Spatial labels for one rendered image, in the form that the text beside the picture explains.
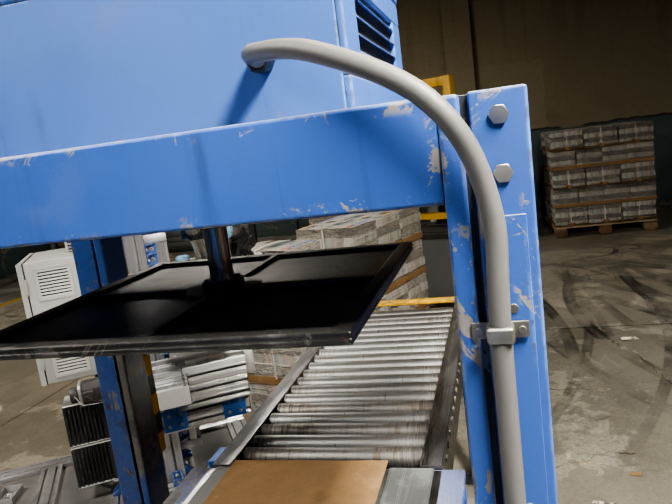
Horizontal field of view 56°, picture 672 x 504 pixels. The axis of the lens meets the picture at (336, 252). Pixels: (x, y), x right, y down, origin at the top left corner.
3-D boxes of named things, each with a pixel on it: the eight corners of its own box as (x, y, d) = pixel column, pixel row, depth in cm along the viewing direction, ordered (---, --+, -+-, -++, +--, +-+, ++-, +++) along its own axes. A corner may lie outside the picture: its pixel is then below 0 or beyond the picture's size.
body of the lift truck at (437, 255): (391, 335, 490) (379, 233, 476) (420, 314, 535) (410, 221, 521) (477, 340, 453) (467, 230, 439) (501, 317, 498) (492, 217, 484)
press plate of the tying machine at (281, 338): (161, 275, 137) (158, 262, 136) (414, 255, 122) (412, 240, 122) (-46, 371, 84) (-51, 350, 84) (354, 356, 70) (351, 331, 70)
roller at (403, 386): (292, 397, 199) (290, 383, 198) (443, 394, 187) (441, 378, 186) (287, 404, 194) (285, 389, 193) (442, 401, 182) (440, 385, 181)
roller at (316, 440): (255, 448, 168) (252, 431, 167) (433, 448, 156) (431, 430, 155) (248, 458, 163) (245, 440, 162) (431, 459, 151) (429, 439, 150)
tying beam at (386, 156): (86, 205, 145) (77, 162, 143) (511, 156, 121) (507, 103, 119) (-240, 272, 81) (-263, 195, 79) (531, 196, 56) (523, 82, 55)
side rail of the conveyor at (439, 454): (457, 328, 269) (455, 301, 267) (470, 327, 267) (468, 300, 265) (424, 515, 141) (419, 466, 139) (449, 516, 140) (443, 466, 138)
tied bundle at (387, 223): (326, 258, 387) (321, 221, 383) (351, 248, 411) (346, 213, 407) (380, 257, 366) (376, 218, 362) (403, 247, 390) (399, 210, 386)
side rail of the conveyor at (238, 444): (343, 333, 282) (339, 307, 280) (354, 333, 280) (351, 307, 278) (218, 509, 154) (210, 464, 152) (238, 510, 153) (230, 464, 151)
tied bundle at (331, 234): (299, 269, 363) (293, 229, 359) (326, 258, 387) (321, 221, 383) (355, 269, 343) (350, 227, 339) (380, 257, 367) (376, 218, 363)
